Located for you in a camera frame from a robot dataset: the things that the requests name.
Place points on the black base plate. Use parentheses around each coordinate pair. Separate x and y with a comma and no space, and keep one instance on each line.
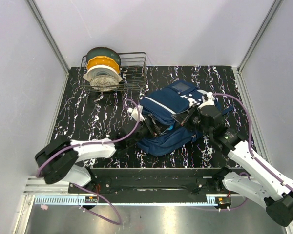
(153,186)

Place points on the navy blue student backpack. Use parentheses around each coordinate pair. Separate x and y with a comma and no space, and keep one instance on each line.
(162,103)

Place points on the white plate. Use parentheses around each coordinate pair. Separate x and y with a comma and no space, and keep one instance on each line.
(101,70)

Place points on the yellow plate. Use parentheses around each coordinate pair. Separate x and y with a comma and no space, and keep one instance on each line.
(103,60)

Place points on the grey speckled plate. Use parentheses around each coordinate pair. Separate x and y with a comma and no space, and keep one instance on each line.
(104,83)

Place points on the dark green plate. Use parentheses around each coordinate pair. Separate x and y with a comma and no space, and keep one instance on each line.
(103,51)

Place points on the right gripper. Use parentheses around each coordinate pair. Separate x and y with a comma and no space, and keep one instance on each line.
(182,118)

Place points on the wire dish rack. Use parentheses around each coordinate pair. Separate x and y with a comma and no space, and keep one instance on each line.
(133,71)

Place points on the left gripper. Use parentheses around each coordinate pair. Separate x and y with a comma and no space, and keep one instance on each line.
(155,129)

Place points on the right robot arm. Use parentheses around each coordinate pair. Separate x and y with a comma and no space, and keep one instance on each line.
(272,190)

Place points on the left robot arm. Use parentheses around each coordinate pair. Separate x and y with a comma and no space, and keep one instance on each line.
(58,160)

